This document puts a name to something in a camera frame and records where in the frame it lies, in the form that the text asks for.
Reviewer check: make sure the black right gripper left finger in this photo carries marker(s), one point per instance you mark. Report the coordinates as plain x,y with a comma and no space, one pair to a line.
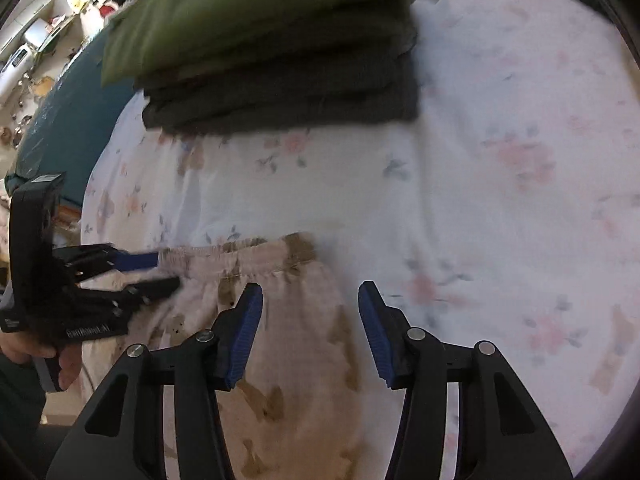
235,330

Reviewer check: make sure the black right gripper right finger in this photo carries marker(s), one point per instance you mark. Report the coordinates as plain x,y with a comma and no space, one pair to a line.
385,328

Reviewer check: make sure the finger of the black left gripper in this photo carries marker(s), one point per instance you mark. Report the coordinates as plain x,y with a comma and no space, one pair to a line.
133,261
147,292

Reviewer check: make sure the pink bear print pants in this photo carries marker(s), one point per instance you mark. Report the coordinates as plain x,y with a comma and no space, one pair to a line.
295,413

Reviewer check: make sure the person's left hand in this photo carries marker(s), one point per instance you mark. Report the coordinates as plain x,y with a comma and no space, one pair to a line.
21,348

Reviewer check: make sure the teal bed side padding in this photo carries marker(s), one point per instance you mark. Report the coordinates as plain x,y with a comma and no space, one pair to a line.
72,125

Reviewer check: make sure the white floral bed sheet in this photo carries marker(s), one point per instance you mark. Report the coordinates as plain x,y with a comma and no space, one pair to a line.
508,211

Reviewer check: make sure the folded dark grey garment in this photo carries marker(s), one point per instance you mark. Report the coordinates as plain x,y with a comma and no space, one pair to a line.
349,64

